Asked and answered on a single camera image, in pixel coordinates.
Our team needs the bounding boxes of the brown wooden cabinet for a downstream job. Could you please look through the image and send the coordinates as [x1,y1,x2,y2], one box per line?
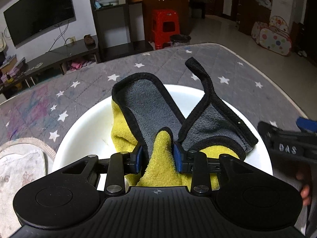
[140,0,191,42]

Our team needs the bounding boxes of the red plastic stool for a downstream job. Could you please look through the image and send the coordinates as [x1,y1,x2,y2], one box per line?
[151,9,181,50]

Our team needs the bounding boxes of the dark glass display shelf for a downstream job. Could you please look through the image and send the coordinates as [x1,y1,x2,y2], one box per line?
[87,0,154,62]

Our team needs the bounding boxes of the person's right hand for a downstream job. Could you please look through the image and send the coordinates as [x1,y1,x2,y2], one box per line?
[295,164,313,207]

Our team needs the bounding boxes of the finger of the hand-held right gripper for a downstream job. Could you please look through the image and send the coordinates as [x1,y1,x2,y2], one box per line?
[296,116,317,132]

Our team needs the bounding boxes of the pink box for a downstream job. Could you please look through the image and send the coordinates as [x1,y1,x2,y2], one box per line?
[1,67,26,82]

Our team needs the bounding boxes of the white bowl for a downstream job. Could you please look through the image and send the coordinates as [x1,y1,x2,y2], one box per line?
[51,84,273,186]

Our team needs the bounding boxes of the stained white towel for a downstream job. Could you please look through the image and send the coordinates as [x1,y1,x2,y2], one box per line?
[0,151,47,238]

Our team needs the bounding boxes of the black television stand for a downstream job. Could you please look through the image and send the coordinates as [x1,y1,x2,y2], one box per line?
[0,40,99,97]

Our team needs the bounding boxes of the polka dot play tent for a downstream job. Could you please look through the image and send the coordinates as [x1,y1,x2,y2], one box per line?
[251,15,293,57]

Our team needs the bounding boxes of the round white beige-rimmed pad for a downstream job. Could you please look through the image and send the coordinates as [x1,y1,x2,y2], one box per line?
[0,137,57,179]

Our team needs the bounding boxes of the cardboard box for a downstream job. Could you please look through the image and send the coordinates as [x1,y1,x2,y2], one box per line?
[1,59,18,73]

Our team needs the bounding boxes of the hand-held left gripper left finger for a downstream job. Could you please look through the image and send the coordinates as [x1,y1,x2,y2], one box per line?
[61,145,144,196]

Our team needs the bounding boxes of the pink slippers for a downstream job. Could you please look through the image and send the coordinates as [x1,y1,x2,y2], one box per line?
[69,61,88,72]

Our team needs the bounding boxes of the yellow and grey cloth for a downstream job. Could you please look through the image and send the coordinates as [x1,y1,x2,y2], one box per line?
[111,57,258,187]

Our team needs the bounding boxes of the black wall television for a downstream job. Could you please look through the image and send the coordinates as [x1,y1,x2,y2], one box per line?
[3,0,75,47]

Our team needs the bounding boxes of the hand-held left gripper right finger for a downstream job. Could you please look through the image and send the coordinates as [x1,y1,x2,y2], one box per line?
[173,142,259,194]

